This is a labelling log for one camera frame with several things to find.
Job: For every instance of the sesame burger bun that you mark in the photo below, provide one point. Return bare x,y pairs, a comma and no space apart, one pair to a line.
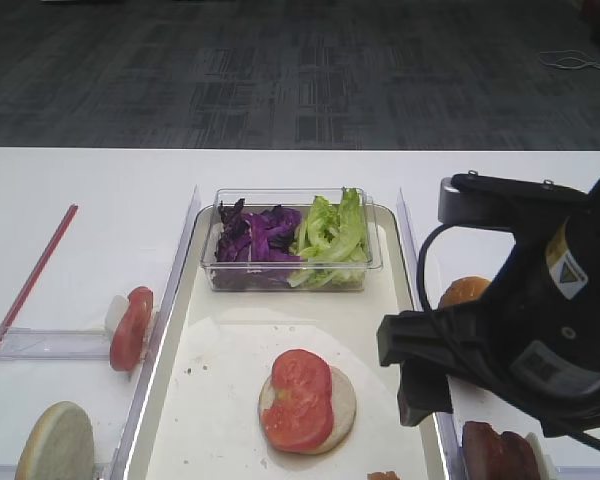
464,290

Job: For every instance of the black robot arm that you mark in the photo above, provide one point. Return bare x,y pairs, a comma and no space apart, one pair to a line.
487,372

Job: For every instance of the clear acrylic rail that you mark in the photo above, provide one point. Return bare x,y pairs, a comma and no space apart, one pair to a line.
442,451
120,466

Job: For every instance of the right clear acrylic rail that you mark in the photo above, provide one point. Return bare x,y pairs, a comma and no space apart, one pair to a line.
442,451

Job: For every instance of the bread slice on tray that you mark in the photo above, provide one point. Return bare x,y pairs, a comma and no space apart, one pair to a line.
344,406

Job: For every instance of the green lettuce leaves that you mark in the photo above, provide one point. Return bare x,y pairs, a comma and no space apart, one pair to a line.
331,234

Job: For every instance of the tomato slice on tray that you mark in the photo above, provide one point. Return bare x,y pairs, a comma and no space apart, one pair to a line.
301,416

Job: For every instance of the white tomato pusher block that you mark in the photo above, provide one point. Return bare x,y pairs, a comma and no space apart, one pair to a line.
115,313

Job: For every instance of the white meat pusher block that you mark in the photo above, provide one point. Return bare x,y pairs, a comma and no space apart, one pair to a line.
546,469

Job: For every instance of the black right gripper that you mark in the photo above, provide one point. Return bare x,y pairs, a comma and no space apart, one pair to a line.
542,315

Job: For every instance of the left clear acrylic rail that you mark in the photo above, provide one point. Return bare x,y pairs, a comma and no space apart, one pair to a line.
120,466

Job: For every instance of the cream metal tray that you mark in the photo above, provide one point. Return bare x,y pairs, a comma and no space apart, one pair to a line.
203,421

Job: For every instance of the rear meat patty slices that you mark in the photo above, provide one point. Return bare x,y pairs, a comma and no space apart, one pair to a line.
518,459

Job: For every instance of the left red straw strip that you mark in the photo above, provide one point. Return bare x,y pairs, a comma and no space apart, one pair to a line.
39,267

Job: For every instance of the meat patty slice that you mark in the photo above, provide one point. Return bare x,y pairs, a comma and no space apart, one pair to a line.
483,451

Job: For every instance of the upright tomato slices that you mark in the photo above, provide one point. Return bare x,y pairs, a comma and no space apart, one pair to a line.
128,339

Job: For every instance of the clear tomato holder rack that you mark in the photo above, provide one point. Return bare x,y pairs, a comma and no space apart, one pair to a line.
19,344

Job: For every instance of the purple cabbage leaves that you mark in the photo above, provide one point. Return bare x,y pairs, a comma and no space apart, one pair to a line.
257,237

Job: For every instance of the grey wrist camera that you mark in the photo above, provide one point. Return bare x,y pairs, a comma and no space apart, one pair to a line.
491,203

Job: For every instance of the orange sauce smear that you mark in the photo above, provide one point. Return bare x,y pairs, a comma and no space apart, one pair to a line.
383,475

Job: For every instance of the upright bread slice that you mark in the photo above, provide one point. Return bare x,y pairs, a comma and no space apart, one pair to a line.
59,446

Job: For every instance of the clear plastic salad box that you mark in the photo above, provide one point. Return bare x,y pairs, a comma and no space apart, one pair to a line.
272,276

